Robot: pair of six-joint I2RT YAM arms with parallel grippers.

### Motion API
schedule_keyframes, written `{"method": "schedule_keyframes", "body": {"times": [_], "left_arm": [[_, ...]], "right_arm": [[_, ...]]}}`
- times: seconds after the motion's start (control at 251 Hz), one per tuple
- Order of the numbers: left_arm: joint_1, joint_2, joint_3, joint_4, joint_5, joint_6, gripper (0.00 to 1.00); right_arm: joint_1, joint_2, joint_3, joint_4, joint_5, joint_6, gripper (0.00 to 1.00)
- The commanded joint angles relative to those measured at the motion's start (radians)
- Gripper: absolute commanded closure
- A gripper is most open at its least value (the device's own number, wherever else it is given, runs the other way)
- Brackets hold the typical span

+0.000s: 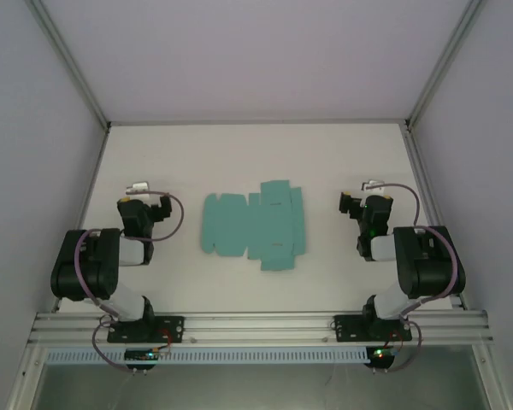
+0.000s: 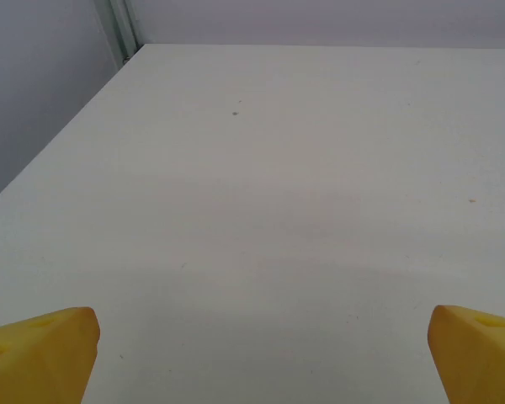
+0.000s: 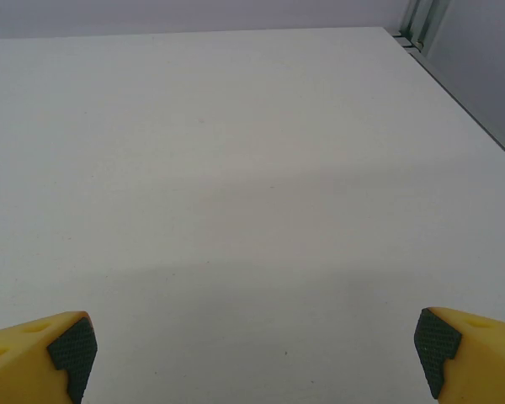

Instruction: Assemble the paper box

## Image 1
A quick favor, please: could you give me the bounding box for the teal paper box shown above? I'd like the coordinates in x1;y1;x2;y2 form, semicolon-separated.
203;179;305;273

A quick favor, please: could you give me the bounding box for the small circuit board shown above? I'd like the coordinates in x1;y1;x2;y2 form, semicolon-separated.
124;348;160;363
369;346;401;360

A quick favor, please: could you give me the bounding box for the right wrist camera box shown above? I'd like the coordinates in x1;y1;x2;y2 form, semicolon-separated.
361;179;387;196

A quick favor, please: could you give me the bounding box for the white wall socket plug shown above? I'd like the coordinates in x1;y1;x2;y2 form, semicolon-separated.
125;180;151;198

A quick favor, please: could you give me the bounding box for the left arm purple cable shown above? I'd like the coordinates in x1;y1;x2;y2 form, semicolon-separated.
74;190;186;373

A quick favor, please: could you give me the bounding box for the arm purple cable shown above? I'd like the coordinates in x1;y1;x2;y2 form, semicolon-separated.
367;182;466;373
74;190;186;373

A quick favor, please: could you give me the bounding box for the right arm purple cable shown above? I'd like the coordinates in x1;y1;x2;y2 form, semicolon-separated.
367;182;466;373

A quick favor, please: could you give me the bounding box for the aluminium table side rail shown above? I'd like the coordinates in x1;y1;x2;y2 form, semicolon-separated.
50;123;112;313
402;126;469;309

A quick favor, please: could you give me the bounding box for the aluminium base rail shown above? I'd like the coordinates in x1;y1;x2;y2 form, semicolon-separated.
27;310;495;345

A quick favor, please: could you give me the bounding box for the aluminium frame post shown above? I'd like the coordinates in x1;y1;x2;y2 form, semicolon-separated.
404;0;486;127
24;0;112;128

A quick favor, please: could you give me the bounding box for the white slotted cable duct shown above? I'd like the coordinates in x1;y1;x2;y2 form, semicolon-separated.
44;346;369;366

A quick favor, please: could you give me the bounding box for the aluminium frame leg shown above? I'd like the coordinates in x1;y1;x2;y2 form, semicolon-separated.
4;344;43;410
471;343;513;410

